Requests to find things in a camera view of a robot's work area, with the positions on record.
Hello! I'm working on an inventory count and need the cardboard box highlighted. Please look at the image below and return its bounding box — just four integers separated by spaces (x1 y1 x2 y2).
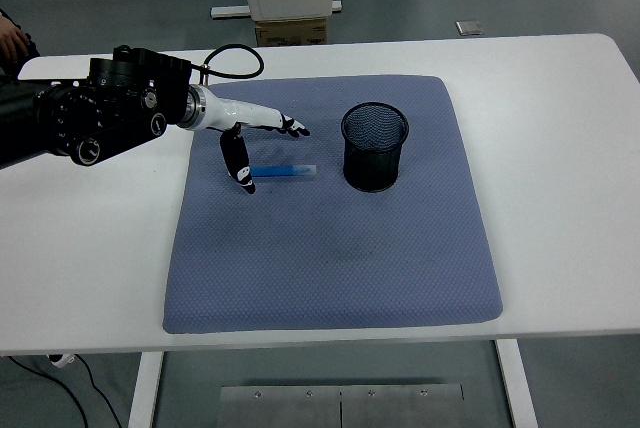
254 17 329 48

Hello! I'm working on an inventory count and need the white base bar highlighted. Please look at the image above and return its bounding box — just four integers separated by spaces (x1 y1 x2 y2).
210 0 344 20

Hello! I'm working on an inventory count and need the blue-grey textured mat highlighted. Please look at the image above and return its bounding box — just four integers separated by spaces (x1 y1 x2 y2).
162 75 504 335

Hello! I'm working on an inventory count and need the white table leg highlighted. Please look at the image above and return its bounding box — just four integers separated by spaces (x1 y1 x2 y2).
127 351 165 428
494 338 539 428

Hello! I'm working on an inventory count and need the person's hand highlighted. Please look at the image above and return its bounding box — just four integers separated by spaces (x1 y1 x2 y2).
0 15 31 61

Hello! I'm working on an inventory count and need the grey metal plate with screws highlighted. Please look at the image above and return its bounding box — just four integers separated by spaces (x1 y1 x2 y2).
219 383 465 428

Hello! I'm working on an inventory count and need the blue marker with clear cap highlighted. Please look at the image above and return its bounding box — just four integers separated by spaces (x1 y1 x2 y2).
249 163 320 181

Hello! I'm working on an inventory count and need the grey floor plate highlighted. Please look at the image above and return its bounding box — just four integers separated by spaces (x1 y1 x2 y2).
455 19 486 38

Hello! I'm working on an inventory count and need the black cable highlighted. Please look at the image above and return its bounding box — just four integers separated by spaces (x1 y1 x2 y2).
73 353 124 428
7 355 90 428

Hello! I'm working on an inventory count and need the black mesh pen holder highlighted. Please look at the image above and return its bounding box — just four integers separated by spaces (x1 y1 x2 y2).
340 101 410 194

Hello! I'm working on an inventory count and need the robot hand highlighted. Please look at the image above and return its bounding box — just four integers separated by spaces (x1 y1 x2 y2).
201 89 312 196

